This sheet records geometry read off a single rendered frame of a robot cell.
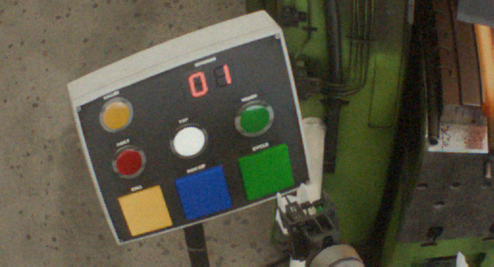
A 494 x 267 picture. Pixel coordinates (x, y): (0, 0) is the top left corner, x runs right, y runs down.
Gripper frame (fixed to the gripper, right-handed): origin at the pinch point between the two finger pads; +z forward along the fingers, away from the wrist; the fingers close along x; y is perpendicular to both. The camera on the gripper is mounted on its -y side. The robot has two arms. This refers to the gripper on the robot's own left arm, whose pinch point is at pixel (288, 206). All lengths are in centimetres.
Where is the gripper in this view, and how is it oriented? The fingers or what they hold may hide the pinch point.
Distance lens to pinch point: 179.3
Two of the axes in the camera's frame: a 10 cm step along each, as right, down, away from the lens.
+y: -1.9, -8.2, -5.4
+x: -9.3, 3.2, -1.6
